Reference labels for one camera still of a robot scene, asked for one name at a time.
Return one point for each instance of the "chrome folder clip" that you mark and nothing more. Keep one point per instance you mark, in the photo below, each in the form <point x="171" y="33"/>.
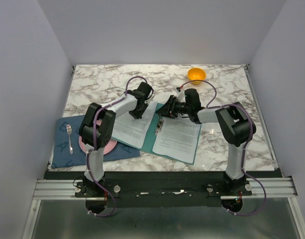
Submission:
<point x="159" y="126"/>

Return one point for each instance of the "teal folder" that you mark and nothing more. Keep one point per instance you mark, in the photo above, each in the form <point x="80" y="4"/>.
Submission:
<point x="150" y="135"/>

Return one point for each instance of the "pink plate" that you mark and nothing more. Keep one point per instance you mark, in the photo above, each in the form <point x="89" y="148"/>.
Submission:
<point x="108" y="148"/>

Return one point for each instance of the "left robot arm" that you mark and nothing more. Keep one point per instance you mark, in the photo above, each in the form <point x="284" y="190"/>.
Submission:
<point x="97" y="125"/>

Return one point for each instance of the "silver fork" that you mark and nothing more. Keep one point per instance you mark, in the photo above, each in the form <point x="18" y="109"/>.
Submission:
<point x="69" y="131"/>

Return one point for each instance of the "aluminium rail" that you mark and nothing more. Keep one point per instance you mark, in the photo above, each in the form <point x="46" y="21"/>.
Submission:
<point x="64" y="189"/>

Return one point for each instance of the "blue letter placemat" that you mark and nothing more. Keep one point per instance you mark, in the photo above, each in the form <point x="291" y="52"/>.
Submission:
<point x="61" y="155"/>

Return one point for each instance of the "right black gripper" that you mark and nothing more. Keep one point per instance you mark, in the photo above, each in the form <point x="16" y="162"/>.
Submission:
<point x="169" y="108"/>

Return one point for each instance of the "black mounting base bar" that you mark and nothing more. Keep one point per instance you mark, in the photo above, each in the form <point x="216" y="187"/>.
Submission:
<point x="156" y="189"/>

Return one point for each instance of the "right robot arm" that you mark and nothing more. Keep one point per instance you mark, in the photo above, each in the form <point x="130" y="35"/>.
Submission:
<point x="236" y="126"/>

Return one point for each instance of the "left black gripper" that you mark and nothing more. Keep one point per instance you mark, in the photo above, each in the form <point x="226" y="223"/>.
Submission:
<point x="138" y="115"/>

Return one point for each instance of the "orange bowl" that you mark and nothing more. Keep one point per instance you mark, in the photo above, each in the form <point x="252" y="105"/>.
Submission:
<point x="195" y="75"/>

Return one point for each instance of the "printed paper sheet bottom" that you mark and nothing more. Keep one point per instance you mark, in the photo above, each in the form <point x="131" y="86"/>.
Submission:
<point x="177" y="139"/>

